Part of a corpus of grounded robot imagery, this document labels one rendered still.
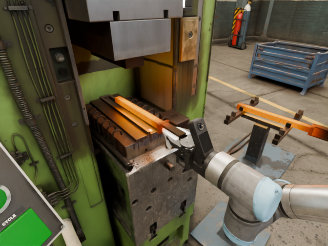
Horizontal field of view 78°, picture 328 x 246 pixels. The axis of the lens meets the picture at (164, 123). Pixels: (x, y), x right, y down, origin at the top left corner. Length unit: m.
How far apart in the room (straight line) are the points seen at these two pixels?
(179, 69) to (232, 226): 0.65
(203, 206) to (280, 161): 0.81
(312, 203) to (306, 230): 1.34
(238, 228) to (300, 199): 0.16
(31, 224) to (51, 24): 0.49
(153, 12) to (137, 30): 0.07
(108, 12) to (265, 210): 0.57
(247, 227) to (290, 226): 1.32
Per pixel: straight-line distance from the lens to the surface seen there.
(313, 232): 1.95
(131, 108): 0.82
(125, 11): 0.59
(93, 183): 0.94
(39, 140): 0.72
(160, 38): 0.66
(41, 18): 0.66
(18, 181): 0.52
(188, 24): 0.90
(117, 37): 0.58
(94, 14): 0.55
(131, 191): 0.76
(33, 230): 0.53
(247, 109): 1.03
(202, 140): 0.56
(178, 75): 0.94
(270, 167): 1.14
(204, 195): 1.84
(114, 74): 1.14
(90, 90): 1.11
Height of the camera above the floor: 1.40
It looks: 31 degrees down
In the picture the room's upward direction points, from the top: straight up
